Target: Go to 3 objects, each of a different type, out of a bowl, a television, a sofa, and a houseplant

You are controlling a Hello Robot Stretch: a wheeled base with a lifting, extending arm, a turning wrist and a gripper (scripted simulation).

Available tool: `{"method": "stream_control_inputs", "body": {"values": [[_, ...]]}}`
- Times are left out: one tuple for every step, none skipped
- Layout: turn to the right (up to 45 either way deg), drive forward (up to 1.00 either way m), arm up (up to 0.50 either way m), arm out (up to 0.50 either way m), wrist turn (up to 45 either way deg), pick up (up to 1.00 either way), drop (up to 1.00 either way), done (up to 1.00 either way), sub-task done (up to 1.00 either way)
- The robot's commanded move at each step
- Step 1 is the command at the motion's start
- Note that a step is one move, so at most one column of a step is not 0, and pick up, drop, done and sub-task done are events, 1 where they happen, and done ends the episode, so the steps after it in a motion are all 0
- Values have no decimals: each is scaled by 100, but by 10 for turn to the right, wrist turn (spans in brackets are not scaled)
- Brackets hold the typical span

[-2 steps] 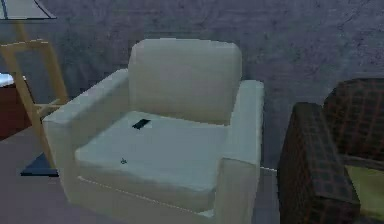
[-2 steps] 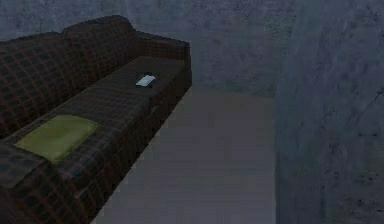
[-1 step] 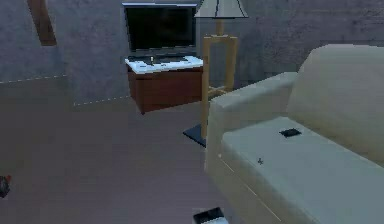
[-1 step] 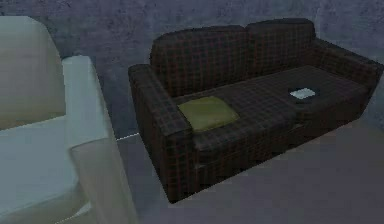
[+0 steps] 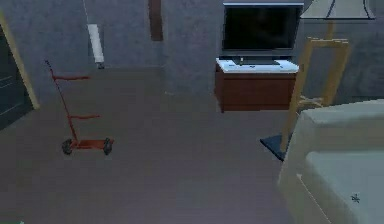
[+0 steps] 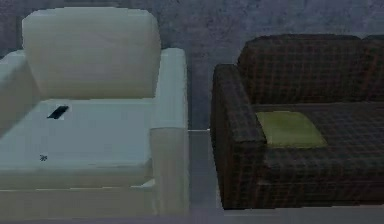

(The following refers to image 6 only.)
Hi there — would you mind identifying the green cushion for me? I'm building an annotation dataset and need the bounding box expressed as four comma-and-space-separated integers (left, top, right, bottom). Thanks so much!
255, 110, 328, 149

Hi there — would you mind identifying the white armchair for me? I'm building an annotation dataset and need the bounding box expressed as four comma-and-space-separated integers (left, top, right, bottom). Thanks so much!
0, 7, 190, 218

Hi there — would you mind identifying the dark plaid sofa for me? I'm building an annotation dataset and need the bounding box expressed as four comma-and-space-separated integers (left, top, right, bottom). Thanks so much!
210, 33, 384, 210

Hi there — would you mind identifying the black remote control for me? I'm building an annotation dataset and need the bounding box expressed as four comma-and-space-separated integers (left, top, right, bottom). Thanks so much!
46, 105, 70, 120

